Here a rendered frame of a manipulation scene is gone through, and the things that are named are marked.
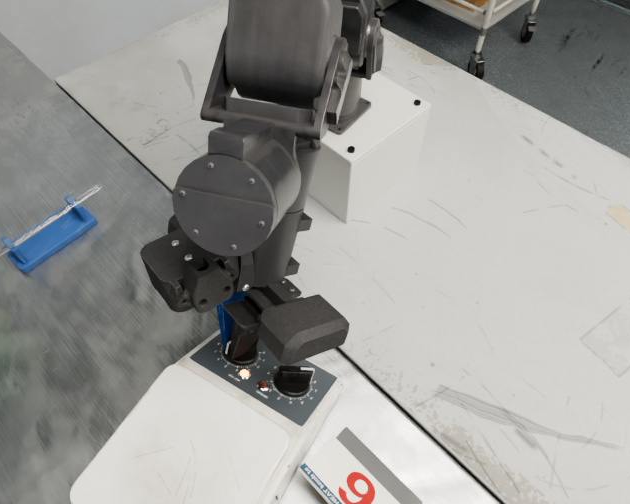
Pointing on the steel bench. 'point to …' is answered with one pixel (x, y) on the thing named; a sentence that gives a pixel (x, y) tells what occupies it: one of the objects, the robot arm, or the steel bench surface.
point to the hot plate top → (185, 449)
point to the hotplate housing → (301, 436)
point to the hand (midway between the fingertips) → (239, 321)
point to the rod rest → (51, 238)
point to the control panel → (263, 369)
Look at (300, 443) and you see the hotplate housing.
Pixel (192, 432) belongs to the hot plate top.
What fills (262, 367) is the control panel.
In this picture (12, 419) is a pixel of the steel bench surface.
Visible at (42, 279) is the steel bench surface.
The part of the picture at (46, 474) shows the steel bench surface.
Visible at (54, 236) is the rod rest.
